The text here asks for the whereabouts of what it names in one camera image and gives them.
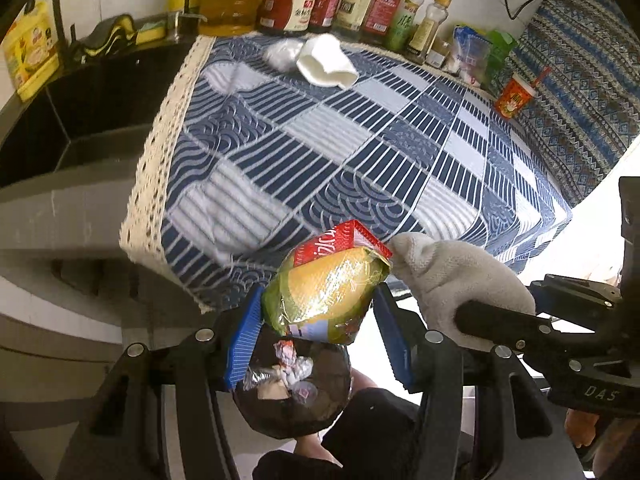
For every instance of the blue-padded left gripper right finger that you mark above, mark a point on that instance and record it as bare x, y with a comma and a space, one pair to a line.
402, 331

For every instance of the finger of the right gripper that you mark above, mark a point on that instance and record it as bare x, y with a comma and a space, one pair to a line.
480, 326

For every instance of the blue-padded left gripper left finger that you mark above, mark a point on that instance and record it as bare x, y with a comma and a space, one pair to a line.
244, 331

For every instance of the yellow green snack bag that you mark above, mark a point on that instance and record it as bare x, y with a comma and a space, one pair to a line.
324, 288

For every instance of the white paper cup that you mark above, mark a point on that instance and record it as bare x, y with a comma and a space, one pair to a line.
323, 63

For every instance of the white tissue ball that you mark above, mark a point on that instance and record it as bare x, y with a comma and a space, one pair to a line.
283, 54

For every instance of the black trash bin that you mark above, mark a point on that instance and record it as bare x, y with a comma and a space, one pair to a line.
308, 397

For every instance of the black kitchen sink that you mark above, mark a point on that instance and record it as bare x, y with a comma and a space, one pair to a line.
89, 125

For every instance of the person's right hand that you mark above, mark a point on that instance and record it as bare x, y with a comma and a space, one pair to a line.
581, 428

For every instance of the blue white patterned tablecloth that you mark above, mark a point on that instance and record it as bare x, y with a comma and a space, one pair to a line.
243, 163

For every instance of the patterned blue curtain cloth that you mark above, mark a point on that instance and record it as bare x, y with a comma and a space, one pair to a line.
585, 114

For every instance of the red paper cup with straw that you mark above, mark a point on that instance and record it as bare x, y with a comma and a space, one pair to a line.
518, 92

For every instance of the plastic bags of seasoning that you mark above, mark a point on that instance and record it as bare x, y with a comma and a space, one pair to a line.
476, 58

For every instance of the green-label small bottle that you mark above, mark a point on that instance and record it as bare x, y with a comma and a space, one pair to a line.
402, 23

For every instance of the small sesame oil bottle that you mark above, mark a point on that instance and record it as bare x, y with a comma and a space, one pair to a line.
422, 40

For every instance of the metal soap dispenser pump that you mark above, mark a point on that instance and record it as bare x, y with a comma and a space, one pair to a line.
182, 25

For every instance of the yellow green sponge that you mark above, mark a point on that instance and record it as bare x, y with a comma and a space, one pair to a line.
150, 30

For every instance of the red-label clear bottle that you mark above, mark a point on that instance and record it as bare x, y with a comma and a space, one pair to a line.
377, 22

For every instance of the yellow black cleaning cloth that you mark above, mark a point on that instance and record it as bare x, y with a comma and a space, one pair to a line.
109, 37

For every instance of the yellow dish soap bottle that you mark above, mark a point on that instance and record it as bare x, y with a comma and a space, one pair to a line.
31, 51

